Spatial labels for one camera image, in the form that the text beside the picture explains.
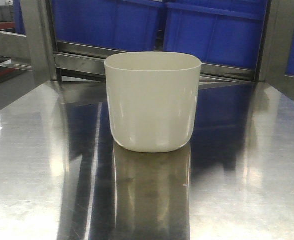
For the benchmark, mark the blue crate behind left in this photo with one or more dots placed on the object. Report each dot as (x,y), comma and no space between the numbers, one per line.
(127,25)

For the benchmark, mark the white plastic bin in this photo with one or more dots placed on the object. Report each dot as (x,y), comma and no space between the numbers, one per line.
(152,99)

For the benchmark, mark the stainless steel shelf frame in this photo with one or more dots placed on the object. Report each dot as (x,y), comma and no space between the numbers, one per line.
(38,50)

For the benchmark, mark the blue crate behind right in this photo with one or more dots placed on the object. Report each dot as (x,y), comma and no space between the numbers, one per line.
(221,32)

